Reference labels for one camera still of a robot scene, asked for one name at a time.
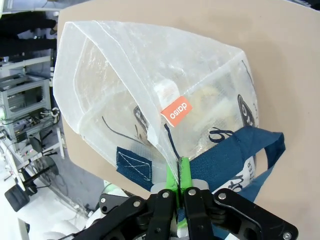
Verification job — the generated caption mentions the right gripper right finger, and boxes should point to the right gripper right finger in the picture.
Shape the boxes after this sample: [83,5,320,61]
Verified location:
[180,156,300,240]

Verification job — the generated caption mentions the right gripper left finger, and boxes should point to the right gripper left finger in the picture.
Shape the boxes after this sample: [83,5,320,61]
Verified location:
[71,159,181,240]

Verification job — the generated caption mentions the black cart wheel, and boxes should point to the black cart wheel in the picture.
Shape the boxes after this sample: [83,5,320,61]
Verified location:
[4,184,31,213]

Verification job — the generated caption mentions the person dark trousers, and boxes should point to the person dark trousers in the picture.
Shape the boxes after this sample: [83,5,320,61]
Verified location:
[0,11,58,55]

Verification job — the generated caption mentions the grey metal equipment rack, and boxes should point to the grey metal equipment rack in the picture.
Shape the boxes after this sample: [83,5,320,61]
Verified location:
[0,74,51,121]

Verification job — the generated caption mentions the translucent white shopping bag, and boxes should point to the translucent white shopping bag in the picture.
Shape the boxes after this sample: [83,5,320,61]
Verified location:
[52,19,287,238]

